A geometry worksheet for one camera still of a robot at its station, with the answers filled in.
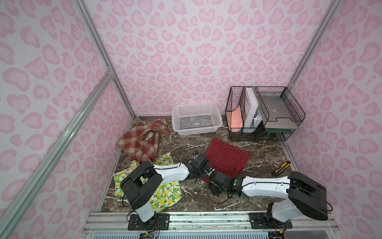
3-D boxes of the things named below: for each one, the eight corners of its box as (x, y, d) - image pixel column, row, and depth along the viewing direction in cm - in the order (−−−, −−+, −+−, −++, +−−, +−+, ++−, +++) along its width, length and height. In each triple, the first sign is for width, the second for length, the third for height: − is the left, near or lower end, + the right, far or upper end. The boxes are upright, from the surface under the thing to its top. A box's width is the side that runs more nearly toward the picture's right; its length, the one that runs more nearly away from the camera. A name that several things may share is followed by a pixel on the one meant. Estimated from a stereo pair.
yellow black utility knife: (276, 175, 91) (278, 173, 89) (273, 171, 92) (274, 169, 90) (290, 165, 95) (292, 163, 93) (286, 161, 96) (288, 160, 94)
